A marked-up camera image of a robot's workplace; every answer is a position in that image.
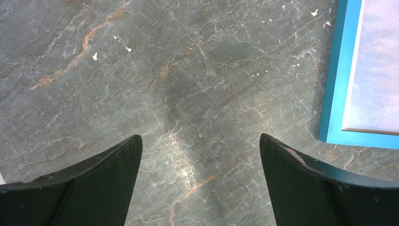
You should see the blue wooden picture frame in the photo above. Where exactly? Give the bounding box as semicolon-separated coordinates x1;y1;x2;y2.
318;0;399;149

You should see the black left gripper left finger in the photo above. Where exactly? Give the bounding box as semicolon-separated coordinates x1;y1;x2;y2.
0;135;143;226

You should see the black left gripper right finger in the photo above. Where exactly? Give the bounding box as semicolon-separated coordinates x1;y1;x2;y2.
259;134;399;226

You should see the sky and sun photo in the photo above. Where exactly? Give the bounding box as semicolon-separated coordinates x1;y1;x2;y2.
342;0;399;134

